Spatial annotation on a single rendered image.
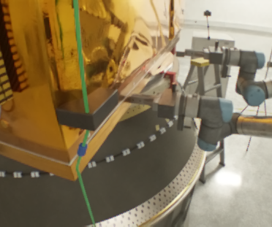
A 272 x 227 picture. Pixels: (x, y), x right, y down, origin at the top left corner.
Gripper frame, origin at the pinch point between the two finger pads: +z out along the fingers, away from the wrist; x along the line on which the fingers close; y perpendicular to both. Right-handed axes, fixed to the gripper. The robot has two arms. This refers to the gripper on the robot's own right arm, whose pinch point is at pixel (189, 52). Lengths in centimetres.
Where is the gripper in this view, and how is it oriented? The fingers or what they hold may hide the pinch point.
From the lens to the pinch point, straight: 85.9
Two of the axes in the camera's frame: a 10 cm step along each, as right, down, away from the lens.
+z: -9.6, -1.2, 2.5
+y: -0.2, -8.7, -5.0
